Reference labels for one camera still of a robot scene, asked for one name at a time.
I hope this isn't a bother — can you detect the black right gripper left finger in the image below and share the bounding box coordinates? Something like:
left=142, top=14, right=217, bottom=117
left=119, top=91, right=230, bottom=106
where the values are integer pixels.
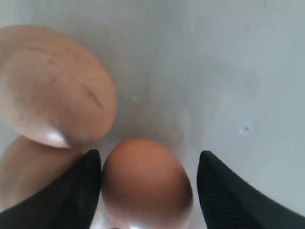
left=0, top=150, right=101, bottom=229

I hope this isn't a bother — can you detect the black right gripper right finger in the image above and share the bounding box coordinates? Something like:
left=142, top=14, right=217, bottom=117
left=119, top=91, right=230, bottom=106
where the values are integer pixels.
left=196, top=151, right=305, bottom=229

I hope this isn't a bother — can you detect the brown egg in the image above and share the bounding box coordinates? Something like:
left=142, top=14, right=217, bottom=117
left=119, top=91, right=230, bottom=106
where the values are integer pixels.
left=101, top=139, right=193, bottom=229
left=0, top=136, right=83, bottom=211
left=0, top=25, right=117, bottom=148

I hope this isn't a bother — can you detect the clear plastic box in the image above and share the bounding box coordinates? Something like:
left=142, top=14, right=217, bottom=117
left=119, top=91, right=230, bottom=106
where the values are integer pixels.
left=0, top=0, right=305, bottom=229

